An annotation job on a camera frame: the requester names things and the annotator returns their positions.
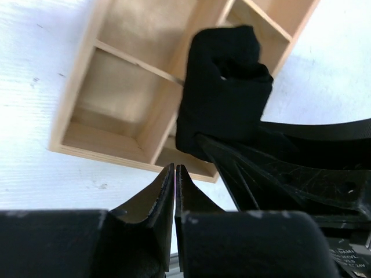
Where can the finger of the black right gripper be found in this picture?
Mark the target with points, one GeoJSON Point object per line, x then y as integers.
{"type": "Point", "coordinates": [319, 136]}

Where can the wooden compartment tray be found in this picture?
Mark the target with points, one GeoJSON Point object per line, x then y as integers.
{"type": "Point", "coordinates": [120, 101]}

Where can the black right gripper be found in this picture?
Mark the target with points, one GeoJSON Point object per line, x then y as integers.
{"type": "Point", "coordinates": [326, 179]}

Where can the black underwear with beige waistband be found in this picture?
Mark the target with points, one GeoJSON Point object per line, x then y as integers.
{"type": "Point", "coordinates": [225, 90]}

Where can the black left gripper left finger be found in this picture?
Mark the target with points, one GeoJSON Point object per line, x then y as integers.
{"type": "Point", "coordinates": [131, 240]}

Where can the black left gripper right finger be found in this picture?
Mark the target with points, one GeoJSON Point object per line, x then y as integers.
{"type": "Point", "coordinates": [254, 243]}

